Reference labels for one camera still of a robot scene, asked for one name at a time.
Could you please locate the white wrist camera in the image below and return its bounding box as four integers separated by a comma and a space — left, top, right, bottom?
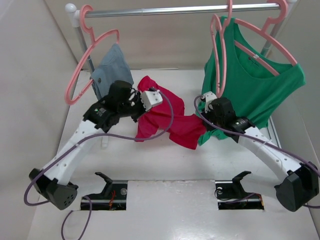
140, 90, 163, 112
203, 91, 217, 113

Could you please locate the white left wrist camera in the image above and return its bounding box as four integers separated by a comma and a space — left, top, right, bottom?
140, 90, 163, 112

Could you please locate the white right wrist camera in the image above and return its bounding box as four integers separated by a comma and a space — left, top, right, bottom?
203, 91, 217, 113

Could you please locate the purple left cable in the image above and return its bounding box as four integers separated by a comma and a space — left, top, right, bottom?
23, 87, 175, 240

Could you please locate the metal clothes rack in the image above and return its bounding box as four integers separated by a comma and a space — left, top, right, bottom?
64, 0, 298, 73

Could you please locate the black left table bracket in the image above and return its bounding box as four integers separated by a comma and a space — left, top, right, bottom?
88, 172, 128, 211

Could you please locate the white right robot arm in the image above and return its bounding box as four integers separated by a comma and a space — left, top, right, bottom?
202, 92, 320, 212

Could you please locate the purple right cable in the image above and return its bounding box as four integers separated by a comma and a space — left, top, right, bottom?
193, 94, 320, 209

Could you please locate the blue grey garment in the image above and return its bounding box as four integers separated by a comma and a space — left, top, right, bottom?
90, 43, 134, 100

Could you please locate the pink red t shirt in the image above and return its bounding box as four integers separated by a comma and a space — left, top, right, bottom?
135, 76, 206, 150

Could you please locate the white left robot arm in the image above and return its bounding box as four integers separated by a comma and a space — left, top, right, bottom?
27, 80, 163, 210

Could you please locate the black table bracket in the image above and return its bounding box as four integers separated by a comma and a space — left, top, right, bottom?
214, 171, 265, 211
88, 172, 128, 211

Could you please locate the purple cable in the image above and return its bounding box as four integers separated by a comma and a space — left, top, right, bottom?
193, 94, 320, 209
23, 87, 175, 240

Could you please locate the green tank top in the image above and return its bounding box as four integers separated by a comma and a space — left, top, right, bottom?
197, 16, 306, 147

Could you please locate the pink hanger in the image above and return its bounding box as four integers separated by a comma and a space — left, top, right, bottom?
234, 0, 298, 76
210, 0, 233, 98
64, 3, 120, 106

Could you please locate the black right table bracket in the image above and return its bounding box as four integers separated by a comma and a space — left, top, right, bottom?
214, 171, 265, 211

